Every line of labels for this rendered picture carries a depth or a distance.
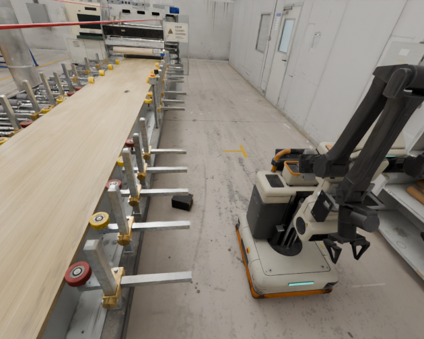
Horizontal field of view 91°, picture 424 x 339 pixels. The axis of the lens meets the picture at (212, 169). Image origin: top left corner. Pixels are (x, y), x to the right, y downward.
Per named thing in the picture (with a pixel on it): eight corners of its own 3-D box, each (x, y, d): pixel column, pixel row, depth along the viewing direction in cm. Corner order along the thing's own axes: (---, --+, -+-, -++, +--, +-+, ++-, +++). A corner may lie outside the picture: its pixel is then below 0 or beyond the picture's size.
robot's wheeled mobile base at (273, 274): (233, 227, 205) (237, 210, 191) (294, 224, 213) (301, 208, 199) (251, 302, 151) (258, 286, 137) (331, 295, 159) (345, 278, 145)
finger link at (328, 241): (353, 266, 73) (355, 241, 72) (336, 269, 72) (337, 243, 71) (338, 256, 80) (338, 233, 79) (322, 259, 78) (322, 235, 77)
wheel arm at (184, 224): (189, 224, 108) (189, 219, 106) (189, 230, 106) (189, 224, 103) (100, 229, 102) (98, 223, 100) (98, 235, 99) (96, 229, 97)
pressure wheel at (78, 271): (93, 295, 79) (85, 280, 72) (71, 298, 78) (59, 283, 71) (99, 274, 86) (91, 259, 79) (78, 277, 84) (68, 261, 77)
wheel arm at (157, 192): (188, 192, 128) (188, 187, 126) (188, 196, 126) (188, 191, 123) (114, 194, 122) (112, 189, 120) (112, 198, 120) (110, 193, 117)
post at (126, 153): (142, 214, 129) (130, 147, 101) (140, 218, 126) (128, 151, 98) (136, 214, 129) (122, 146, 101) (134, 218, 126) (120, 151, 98)
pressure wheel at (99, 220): (97, 243, 97) (91, 227, 90) (93, 231, 102) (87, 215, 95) (115, 235, 101) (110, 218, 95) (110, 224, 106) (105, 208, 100)
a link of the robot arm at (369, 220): (357, 187, 76) (336, 187, 75) (388, 195, 64) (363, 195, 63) (355, 219, 77) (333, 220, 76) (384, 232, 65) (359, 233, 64)
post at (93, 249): (125, 305, 91) (98, 237, 63) (123, 315, 88) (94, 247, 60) (117, 306, 90) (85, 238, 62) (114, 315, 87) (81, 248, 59)
